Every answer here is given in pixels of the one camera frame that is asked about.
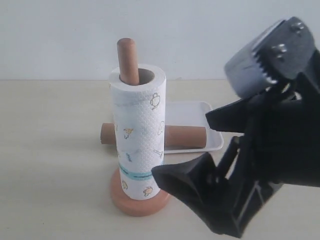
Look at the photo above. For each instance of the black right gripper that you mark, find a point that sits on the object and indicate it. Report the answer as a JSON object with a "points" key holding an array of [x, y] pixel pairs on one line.
{"points": [[276, 142]]}

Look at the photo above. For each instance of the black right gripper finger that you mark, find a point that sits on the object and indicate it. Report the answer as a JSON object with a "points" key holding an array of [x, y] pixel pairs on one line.
{"points": [[194, 184]]}

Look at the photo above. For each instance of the brown cardboard tube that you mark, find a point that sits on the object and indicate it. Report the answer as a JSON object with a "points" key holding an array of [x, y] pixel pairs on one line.
{"points": [[190, 137]]}

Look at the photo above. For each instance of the patterned white paper towel roll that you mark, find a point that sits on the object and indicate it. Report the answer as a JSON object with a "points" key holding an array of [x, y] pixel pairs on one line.
{"points": [[139, 117]]}

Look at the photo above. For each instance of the wooden paper towel holder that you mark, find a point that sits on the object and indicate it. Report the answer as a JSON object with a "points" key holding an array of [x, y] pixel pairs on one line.
{"points": [[130, 74]]}

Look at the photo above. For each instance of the white plastic tray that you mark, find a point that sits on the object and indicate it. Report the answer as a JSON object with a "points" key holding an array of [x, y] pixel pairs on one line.
{"points": [[192, 113]]}

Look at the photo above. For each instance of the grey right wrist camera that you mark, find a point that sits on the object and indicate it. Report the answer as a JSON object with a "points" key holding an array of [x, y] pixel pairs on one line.
{"points": [[280, 53]]}

